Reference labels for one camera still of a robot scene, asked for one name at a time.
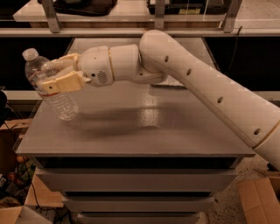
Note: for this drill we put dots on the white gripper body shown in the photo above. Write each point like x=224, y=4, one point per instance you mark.
x=94, y=66

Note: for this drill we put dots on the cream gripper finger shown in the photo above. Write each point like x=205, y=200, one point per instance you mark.
x=73, y=81
x=68, y=62

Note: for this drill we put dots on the cardboard box left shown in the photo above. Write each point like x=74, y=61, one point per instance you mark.
x=38, y=208

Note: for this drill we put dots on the cardboard box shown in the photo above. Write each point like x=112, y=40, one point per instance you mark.
x=38, y=208
x=260, y=198

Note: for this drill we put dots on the cardboard box right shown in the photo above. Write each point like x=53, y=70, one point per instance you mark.
x=260, y=198

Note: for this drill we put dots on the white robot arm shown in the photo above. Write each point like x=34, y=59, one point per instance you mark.
x=253, y=119

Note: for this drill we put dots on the white shelf with metal brackets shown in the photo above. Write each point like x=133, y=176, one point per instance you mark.
x=251, y=18

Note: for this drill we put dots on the black bag on shelf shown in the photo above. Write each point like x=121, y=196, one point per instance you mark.
x=91, y=8

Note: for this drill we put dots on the grey drawer cabinet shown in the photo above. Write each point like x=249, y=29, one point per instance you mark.
x=135, y=154

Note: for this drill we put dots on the clear ribbed water bottle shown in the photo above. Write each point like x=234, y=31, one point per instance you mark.
x=38, y=69

